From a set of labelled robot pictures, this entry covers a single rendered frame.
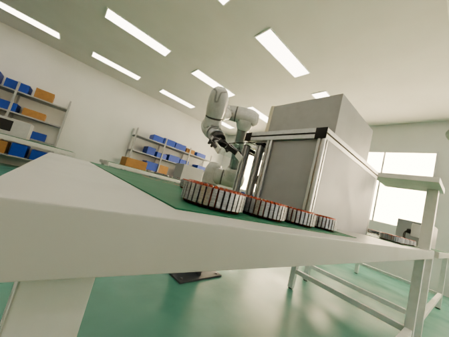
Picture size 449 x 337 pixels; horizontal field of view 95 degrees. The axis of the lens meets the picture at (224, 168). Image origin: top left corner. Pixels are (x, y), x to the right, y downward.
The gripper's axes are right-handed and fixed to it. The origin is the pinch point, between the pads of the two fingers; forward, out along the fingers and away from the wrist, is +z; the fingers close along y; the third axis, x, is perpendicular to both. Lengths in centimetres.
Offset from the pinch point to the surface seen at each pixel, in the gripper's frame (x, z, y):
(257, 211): -9, 55, -24
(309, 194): -8.3, 34.3, 16.4
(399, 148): -110, -173, 497
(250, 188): 9.1, 9.0, 14.3
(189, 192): -9, 53, -39
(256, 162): -2.3, 2.1, 14.0
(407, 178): -37, 16, 122
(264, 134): -15.6, -2.4, 12.6
